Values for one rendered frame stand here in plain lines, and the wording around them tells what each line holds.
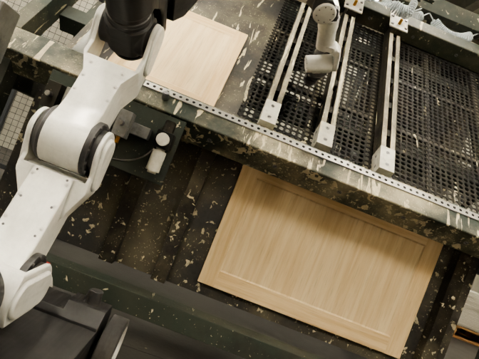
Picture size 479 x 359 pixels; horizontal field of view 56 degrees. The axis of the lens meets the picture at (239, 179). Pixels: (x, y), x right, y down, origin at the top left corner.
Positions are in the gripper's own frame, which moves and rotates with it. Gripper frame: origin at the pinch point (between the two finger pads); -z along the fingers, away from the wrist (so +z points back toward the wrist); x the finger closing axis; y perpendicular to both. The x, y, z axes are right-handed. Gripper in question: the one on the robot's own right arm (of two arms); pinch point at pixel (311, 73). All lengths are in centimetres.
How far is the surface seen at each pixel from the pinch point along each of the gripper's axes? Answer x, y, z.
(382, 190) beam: -37, -37, 35
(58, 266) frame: -104, 61, 40
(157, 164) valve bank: -57, 41, 44
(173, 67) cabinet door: -22, 53, 16
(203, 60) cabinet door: -13.5, 44.3, 7.8
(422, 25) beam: 55, -50, -47
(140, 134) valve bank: -50, 51, 42
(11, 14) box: -29, 101, 49
